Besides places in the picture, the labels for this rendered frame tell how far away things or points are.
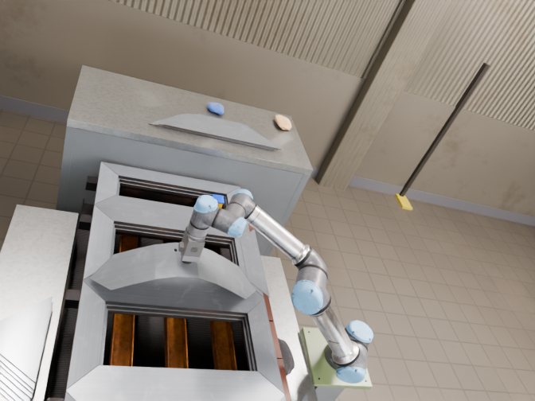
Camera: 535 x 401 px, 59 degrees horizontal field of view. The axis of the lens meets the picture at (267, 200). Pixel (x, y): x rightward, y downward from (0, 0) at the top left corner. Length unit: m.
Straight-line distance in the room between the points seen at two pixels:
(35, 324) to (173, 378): 0.53
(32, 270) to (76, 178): 0.69
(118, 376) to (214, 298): 0.51
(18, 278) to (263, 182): 1.33
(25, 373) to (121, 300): 0.39
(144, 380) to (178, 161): 1.23
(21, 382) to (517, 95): 4.62
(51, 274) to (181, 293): 0.53
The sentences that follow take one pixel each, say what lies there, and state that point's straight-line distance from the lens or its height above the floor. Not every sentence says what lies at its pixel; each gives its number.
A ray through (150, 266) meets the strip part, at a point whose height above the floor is 1.00.
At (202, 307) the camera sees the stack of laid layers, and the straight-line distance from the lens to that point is 1.97.
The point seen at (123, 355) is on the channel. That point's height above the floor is 0.68.
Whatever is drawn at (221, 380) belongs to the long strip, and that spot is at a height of 0.87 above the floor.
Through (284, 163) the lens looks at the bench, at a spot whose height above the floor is 1.05.
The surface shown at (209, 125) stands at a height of 1.07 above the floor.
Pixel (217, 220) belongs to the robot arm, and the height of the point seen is 1.30.
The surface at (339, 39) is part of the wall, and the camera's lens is 4.17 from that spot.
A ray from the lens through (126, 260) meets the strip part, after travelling 1.92.
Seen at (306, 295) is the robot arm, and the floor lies 1.17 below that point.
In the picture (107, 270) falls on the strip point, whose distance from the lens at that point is 1.93.
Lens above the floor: 2.34
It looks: 34 degrees down
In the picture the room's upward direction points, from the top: 25 degrees clockwise
